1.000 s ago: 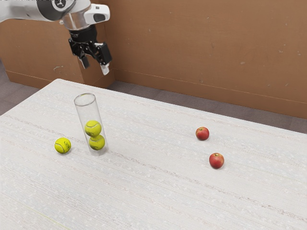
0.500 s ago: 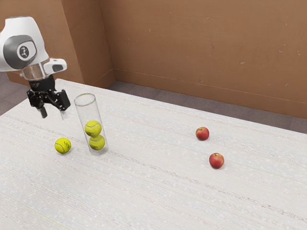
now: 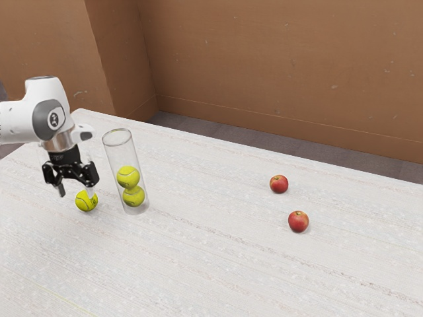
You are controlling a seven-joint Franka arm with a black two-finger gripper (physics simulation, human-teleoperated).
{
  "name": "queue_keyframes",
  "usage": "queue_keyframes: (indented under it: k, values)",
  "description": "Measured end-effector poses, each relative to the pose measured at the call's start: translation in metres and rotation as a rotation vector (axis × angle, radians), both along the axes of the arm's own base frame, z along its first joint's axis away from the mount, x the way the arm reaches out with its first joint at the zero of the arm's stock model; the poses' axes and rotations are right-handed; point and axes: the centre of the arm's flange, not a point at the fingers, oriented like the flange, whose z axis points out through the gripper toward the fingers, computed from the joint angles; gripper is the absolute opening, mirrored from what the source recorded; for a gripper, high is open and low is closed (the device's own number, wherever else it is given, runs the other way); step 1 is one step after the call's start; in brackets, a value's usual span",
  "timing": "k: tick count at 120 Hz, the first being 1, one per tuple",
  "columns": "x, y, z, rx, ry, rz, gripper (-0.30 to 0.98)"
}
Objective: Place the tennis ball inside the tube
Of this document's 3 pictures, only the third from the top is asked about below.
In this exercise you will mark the clear plastic tube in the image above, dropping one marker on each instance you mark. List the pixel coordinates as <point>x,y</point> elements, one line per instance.
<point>127,185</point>

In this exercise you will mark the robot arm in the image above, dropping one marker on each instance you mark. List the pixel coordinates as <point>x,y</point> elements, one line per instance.
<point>23,115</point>

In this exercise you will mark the red apple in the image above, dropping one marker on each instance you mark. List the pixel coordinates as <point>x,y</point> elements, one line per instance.
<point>298,221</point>
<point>279,184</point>

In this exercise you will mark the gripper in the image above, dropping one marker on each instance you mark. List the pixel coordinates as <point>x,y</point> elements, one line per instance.
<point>64,158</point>

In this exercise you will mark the yellow tennis ball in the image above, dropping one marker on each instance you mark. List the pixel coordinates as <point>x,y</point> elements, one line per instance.
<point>86,200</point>
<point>133,196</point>
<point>128,176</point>

